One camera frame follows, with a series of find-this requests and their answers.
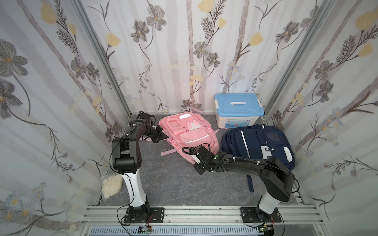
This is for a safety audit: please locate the navy blue backpack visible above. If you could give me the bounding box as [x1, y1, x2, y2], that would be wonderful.
[220, 124, 296, 193]

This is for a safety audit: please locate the white box with blue lid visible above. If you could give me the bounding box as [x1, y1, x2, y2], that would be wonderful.
[214, 93, 265, 128]

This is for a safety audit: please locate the pink backpack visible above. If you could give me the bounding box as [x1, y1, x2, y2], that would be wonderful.
[158, 112, 220, 164]

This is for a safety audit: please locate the bag of white pieces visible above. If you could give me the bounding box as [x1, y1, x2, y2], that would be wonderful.
[101, 173, 124, 199]

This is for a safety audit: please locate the white slotted cable duct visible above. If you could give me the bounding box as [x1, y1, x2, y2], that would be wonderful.
[87, 225, 264, 236]

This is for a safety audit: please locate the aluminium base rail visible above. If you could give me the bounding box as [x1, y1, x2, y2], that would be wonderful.
[79, 205, 330, 236]

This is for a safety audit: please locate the small circuit board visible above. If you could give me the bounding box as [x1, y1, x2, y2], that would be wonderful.
[137, 226, 153, 234]

